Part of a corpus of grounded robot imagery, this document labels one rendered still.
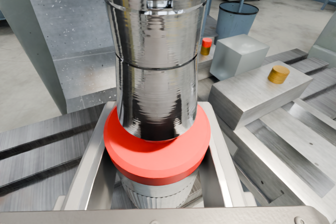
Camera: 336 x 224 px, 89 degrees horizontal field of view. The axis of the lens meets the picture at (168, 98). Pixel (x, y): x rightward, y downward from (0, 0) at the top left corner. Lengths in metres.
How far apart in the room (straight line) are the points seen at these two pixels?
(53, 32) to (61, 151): 0.30
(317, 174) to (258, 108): 0.09
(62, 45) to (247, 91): 0.44
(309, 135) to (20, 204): 0.39
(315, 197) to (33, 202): 0.33
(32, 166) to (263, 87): 0.35
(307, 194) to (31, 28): 0.61
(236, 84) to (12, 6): 0.51
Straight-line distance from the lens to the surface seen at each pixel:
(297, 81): 0.31
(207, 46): 0.30
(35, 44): 0.59
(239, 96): 0.24
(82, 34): 0.52
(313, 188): 0.25
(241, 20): 2.36
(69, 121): 0.37
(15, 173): 0.35
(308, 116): 0.33
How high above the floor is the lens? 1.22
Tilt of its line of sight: 43 degrees down
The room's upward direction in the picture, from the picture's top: 3 degrees clockwise
